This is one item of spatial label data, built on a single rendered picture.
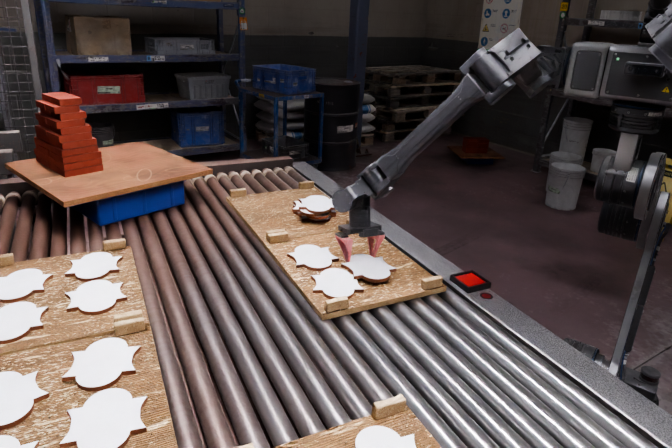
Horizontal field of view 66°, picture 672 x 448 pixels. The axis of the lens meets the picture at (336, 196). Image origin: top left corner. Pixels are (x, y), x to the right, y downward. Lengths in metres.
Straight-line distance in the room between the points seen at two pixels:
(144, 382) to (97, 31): 4.57
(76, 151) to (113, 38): 3.64
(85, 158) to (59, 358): 0.88
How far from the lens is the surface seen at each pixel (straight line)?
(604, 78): 1.69
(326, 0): 6.99
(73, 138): 1.86
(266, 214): 1.73
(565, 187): 4.93
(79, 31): 5.35
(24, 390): 1.09
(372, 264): 1.38
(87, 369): 1.10
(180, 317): 1.24
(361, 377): 1.07
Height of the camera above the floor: 1.59
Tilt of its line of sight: 20 degrees down
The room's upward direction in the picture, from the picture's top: 3 degrees clockwise
